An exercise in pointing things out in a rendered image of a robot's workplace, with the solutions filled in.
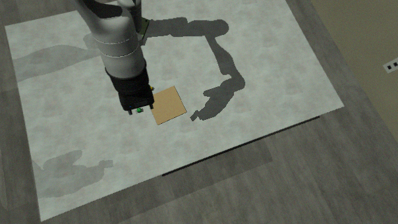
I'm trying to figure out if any tan square mat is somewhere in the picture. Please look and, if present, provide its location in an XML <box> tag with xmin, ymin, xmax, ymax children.
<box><xmin>151</xmin><ymin>86</ymin><xmax>186</xmax><ymax>125</ymax></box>

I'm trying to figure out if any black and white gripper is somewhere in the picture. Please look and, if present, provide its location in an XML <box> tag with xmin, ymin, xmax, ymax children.
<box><xmin>99</xmin><ymin>33</ymin><xmax>154</xmax><ymax>115</ymax></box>

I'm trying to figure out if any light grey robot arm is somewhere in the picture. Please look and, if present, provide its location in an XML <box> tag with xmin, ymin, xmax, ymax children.
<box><xmin>69</xmin><ymin>0</ymin><xmax>142</xmax><ymax>56</ymax></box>

